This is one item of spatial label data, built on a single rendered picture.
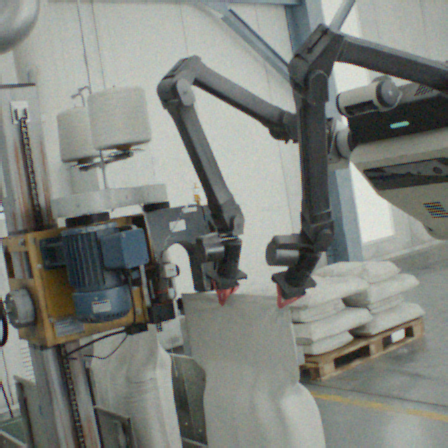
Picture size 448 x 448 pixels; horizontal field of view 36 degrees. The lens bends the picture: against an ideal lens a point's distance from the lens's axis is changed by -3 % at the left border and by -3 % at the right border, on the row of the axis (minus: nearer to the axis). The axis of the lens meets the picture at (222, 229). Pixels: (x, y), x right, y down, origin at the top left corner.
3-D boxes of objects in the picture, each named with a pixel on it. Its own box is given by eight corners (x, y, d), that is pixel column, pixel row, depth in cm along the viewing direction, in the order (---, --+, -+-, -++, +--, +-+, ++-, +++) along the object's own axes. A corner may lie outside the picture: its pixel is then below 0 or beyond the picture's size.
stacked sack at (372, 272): (405, 276, 540) (402, 257, 539) (368, 288, 515) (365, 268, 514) (344, 276, 594) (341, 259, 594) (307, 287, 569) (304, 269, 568)
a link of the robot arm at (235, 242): (247, 239, 189) (235, 230, 193) (225, 242, 185) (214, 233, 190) (243, 262, 192) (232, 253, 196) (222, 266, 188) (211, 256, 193)
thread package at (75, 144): (115, 154, 211) (107, 100, 210) (72, 160, 203) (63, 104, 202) (94, 161, 223) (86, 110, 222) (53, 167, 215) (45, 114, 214)
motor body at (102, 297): (143, 314, 183) (127, 219, 182) (92, 327, 174) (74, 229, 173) (117, 311, 195) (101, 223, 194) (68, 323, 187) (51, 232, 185)
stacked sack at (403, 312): (429, 318, 539) (427, 299, 539) (373, 341, 501) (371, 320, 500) (388, 316, 574) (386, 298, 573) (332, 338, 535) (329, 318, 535)
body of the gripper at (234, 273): (204, 278, 194) (207, 254, 191) (233, 271, 200) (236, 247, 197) (218, 289, 190) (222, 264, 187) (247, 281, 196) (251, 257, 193)
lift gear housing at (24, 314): (38, 326, 191) (30, 287, 190) (19, 331, 188) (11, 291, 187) (25, 324, 200) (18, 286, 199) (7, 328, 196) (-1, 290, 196)
